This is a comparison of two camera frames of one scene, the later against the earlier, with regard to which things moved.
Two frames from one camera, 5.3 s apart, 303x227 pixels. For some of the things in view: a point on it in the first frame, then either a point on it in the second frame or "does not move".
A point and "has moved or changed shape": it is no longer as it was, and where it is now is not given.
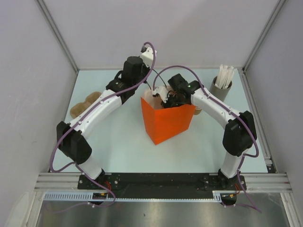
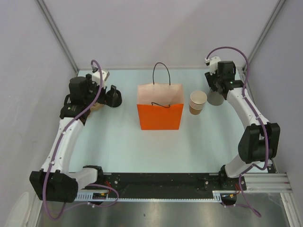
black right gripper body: x=173 y=101 → x=213 y=80
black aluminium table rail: x=162 y=186 does not move
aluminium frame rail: x=271 y=182 does not move
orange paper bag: x=164 y=123 has moved or changed shape
